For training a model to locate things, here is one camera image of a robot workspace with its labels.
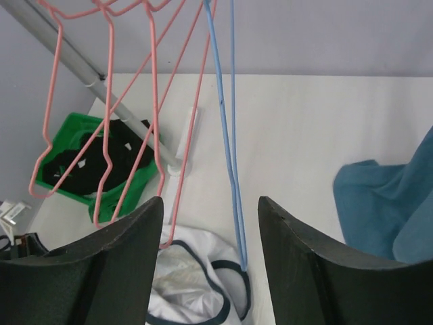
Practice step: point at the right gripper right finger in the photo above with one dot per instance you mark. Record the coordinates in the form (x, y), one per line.
(315, 279)

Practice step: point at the white navy-trimmed tank top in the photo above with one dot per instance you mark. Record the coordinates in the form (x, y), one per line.
(198, 280)

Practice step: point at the green garment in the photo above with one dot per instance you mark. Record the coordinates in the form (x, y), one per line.
(114, 186)

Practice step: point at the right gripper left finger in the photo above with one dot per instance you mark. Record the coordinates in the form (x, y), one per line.
(103, 278)

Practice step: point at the blue hanger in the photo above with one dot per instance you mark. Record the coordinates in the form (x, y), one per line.
(229, 129)

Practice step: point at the teal tank top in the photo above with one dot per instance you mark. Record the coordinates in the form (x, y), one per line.
(386, 210)

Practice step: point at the black garment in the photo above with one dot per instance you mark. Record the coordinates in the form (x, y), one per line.
(123, 147)

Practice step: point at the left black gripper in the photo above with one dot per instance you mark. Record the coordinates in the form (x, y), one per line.
(22, 246)

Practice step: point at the silver clothes rack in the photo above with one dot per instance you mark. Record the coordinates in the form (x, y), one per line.
(45, 29)

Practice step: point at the green plastic bin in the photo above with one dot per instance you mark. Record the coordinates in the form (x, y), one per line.
(82, 182)

